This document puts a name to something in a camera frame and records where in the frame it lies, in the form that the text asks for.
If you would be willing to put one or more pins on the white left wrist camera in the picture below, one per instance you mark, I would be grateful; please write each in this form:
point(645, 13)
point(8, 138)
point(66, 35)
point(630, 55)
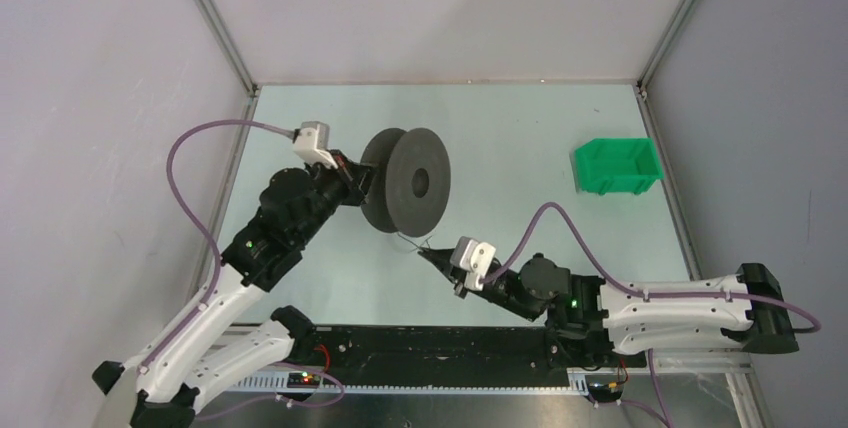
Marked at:
point(311, 144)

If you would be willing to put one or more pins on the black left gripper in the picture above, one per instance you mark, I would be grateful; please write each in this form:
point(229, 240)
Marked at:
point(355, 178)

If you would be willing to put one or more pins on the aluminium corner frame post right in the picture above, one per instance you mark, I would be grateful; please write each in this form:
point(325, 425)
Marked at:
point(681, 15)

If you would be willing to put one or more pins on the grey slotted cable duct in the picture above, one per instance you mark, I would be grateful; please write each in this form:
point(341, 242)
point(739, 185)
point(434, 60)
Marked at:
point(294, 382)

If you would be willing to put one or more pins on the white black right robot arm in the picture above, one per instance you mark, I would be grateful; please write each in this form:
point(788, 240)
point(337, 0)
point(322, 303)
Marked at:
point(590, 321)

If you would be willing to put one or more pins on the aluminium corner frame post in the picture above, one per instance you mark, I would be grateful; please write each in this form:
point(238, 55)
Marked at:
point(220, 32)
point(681, 15)

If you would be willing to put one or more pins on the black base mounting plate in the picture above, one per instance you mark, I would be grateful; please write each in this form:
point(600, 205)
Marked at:
point(417, 354)

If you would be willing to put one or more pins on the aluminium corner frame post left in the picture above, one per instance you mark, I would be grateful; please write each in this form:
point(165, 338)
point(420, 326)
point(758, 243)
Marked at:
point(220, 32)

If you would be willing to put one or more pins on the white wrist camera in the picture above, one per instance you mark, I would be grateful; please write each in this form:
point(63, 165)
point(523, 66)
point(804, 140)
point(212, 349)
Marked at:
point(475, 258)
point(311, 144)

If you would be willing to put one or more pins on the green plastic bin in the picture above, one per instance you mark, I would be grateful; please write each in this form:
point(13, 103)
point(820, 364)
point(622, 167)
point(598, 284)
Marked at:
point(618, 165)

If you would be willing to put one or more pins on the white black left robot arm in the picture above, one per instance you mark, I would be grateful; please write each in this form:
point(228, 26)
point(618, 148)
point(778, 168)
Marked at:
point(171, 382)

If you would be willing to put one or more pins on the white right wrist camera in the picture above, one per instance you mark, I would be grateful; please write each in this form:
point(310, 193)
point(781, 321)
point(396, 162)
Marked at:
point(475, 258)

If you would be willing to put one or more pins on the dark grey cable spool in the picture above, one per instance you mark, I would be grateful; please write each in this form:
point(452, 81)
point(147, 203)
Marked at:
point(411, 187)

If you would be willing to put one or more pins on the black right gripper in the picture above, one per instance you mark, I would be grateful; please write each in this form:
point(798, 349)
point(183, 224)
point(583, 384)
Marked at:
point(442, 259)

